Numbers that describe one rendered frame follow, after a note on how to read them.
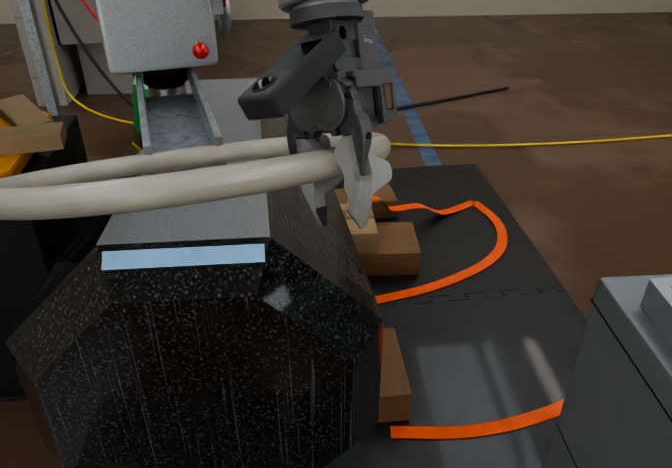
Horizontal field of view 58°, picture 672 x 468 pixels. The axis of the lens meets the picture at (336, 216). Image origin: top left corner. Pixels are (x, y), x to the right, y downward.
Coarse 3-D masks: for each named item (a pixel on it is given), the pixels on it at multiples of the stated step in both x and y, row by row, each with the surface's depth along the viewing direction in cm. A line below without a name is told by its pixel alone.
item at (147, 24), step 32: (96, 0) 113; (128, 0) 114; (160, 0) 116; (192, 0) 118; (128, 32) 117; (160, 32) 119; (192, 32) 121; (128, 64) 120; (160, 64) 122; (192, 64) 124
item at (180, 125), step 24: (192, 72) 125; (144, 96) 117; (168, 96) 125; (192, 96) 125; (144, 120) 102; (168, 120) 114; (192, 120) 113; (144, 144) 93; (168, 144) 104; (192, 144) 104; (216, 144) 96; (192, 168) 97
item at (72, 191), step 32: (128, 160) 92; (160, 160) 94; (192, 160) 96; (224, 160) 97; (256, 160) 54; (288, 160) 55; (320, 160) 57; (0, 192) 55; (32, 192) 53; (64, 192) 52; (96, 192) 51; (128, 192) 51; (160, 192) 51; (192, 192) 51; (224, 192) 52; (256, 192) 54
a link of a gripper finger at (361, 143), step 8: (352, 104) 55; (352, 112) 55; (360, 112) 56; (344, 120) 56; (352, 120) 56; (360, 120) 55; (368, 120) 56; (344, 128) 56; (352, 128) 56; (360, 128) 55; (368, 128) 56; (352, 136) 56; (360, 136) 55; (368, 136) 56; (360, 144) 56; (368, 144) 56; (360, 152) 56; (368, 152) 56; (360, 160) 56; (368, 160) 57; (360, 168) 56; (368, 168) 57
